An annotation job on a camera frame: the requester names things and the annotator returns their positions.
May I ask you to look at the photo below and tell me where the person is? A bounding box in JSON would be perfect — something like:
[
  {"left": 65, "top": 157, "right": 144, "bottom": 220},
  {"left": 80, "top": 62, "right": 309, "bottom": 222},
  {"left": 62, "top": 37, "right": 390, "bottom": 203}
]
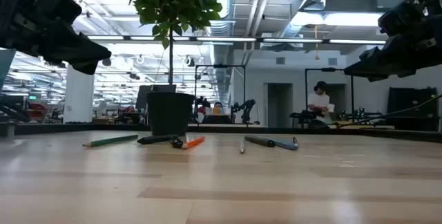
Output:
[
  {"left": 307, "top": 80, "right": 335, "bottom": 120},
  {"left": 206, "top": 101, "right": 229, "bottom": 116}
]

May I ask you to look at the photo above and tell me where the orange pencil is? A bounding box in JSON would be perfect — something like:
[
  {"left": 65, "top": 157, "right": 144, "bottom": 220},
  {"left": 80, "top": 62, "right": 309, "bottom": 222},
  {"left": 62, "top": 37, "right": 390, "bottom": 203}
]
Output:
[{"left": 182, "top": 136, "right": 206, "bottom": 150}]

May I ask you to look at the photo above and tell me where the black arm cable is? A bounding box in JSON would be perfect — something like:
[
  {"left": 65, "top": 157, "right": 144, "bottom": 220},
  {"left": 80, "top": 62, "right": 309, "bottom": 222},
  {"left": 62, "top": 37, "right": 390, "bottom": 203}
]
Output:
[{"left": 336, "top": 93, "right": 442, "bottom": 129}]

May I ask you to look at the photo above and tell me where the long ceiling light strip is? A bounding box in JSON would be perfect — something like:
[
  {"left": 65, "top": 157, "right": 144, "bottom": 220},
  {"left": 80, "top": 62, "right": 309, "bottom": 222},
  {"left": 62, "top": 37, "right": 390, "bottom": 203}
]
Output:
[{"left": 86, "top": 34, "right": 387, "bottom": 45}]

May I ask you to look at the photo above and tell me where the black table frame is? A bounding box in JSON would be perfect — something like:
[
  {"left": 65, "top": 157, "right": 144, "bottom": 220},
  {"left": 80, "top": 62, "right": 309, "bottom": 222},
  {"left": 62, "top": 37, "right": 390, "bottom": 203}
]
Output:
[{"left": 0, "top": 122, "right": 442, "bottom": 144}]

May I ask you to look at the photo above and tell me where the white pillar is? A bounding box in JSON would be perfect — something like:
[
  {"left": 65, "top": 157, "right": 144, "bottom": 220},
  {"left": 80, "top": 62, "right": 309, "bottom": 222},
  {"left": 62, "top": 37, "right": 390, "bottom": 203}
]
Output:
[{"left": 63, "top": 63, "right": 95, "bottom": 124}]

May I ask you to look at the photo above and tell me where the green leafy plant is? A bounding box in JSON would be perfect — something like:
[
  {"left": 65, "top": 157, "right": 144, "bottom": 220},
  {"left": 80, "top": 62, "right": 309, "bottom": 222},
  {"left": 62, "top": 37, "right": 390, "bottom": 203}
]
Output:
[{"left": 123, "top": 0, "right": 224, "bottom": 86}]

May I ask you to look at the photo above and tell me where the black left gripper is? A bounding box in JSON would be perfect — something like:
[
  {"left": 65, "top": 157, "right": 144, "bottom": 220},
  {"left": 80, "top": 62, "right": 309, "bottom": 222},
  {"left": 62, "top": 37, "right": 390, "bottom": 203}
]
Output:
[{"left": 0, "top": 0, "right": 112, "bottom": 75}]

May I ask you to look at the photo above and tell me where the black cabinet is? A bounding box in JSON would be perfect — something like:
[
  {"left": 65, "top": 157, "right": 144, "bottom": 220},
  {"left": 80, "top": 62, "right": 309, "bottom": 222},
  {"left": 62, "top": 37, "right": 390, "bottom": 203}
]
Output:
[{"left": 386, "top": 86, "right": 440, "bottom": 131}]

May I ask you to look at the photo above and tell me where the black plant pot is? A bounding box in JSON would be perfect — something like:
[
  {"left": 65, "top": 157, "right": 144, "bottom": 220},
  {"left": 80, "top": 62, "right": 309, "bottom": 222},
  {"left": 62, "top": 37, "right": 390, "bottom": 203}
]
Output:
[{"left": 146, "top": 91, "right": 195, "bottom": 137}]

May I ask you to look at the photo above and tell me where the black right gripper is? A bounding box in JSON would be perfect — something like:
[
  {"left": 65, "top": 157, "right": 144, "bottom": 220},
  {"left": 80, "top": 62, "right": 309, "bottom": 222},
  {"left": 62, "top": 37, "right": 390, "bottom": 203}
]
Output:
[{"left": 343, "top": 0, "right": 442, "bottom": 82}]

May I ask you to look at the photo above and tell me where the black background monitor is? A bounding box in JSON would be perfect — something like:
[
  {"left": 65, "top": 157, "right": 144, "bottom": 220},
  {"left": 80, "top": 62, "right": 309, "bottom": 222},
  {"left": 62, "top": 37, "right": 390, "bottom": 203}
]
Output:
[{"left": 135, "top": 84, "right": 177, "bottom": 111}]

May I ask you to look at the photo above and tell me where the black background metal frame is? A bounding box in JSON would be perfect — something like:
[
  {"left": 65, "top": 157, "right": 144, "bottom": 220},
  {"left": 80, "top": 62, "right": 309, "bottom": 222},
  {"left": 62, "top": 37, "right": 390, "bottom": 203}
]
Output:
[
  {"left": 194, "top": 64, "right": 247, "bottom": 125},
  {"left": 305, "top": 67, "right": 356, "bottom": 123}
]

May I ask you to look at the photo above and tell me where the black matte pen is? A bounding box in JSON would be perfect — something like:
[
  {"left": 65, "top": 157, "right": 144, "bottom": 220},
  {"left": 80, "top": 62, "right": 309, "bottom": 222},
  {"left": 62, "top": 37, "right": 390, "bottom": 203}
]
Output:
[
  {"left": 137, "top": 134, "right": 180, "bottom": 145},
  {"left": 244, "top": 136, "right": 276, "bottom": 148}
]

